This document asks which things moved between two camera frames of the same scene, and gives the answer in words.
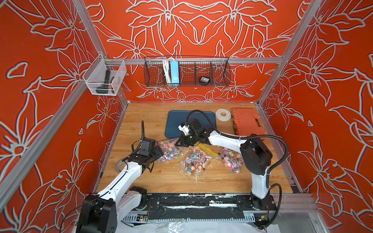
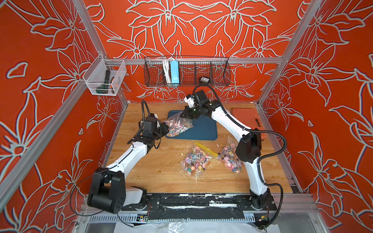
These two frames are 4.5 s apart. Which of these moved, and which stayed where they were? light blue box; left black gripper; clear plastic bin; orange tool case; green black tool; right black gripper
Moved: right black gripper; left black gripper
Stayed: green black tool; light blue box; clear plastic bin; orange tool case
